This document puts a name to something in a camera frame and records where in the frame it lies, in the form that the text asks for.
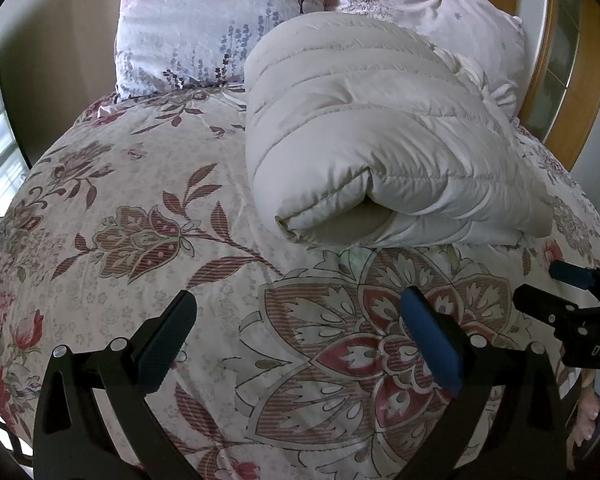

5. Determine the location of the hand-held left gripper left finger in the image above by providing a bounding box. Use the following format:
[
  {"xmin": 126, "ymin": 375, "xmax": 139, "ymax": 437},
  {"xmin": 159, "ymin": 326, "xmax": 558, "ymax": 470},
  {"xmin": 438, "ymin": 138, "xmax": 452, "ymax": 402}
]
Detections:
[{"xmin": 32, "ymin": 290, "xmax": 201, "ymax": 480}]

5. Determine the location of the beige quilted duvet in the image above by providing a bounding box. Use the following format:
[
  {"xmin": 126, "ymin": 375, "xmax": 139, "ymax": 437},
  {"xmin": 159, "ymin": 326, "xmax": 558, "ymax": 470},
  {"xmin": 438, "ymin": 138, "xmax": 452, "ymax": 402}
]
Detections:
[{"xmin": 243, "ymin": 10, "xmax": 554, "ymax": 252}]

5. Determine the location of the pink tree print pillow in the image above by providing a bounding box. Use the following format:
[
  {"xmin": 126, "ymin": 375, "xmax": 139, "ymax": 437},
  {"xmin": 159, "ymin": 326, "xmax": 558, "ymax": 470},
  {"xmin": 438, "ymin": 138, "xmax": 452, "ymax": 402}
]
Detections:
[{"xmin": 325, "ymin": 0, "xmax": 529, "ymax": 122}]

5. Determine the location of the wooden headboard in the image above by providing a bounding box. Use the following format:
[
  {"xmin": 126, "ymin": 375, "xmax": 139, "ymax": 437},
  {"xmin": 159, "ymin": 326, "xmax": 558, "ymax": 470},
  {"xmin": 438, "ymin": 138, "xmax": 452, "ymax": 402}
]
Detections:
[
  {"xmin": 522, "ymin": 0, "xmax": 600, "ymax": 173},
  {"xmin": 481, "ymin": 0, "xmax": 557, "ymax": 128}
]

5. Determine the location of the lavender print pillow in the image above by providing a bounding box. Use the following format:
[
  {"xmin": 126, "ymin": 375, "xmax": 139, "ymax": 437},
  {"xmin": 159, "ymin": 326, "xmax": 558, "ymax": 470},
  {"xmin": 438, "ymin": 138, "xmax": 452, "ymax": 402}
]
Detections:
[{"xmin": 114, "ymin": 0, "xmax": 329, "ymax": 102}]

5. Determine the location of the window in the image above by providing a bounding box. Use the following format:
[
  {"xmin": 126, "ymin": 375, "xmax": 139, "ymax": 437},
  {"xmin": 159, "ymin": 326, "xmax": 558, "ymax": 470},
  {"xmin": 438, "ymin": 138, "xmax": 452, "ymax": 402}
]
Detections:
[{"xmin": 0, "ymin": 25, "xmax": 32, "ymax": 233}]

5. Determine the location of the person's right hand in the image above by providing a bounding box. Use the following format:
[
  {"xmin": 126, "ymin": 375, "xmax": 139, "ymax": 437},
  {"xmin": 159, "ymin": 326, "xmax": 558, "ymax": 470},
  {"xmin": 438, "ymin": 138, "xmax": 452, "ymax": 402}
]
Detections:
[{"xmin": 566, "ymin": 369, "xmax": 600, "ymax": 457}]

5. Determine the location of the floral bedspread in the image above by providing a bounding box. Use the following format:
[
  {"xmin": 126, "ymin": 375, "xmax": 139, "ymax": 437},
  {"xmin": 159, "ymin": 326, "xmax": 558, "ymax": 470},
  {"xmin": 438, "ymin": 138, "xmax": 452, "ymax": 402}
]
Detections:
[{"xmin": 0, "ymin": 85, "xmax": 600, "ymax": 480}]

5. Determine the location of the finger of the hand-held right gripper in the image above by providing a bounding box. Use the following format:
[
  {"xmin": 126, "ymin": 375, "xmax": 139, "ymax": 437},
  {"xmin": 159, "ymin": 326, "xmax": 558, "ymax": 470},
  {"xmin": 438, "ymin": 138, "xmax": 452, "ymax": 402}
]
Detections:
[
  {"xmin": 549, "ymin": 260, "xmax": 600, "ymax": 307},
  {"xmin": 512, "ymin": 284, "xmax": 582, "ymax": 335}
]

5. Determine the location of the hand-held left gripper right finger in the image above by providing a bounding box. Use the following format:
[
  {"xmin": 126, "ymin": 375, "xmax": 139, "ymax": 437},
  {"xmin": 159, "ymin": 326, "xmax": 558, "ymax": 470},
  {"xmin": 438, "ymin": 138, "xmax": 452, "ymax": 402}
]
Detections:
[{"xmin": 400, "ymin": 287, "xmax": 568, "ymax": 480}]

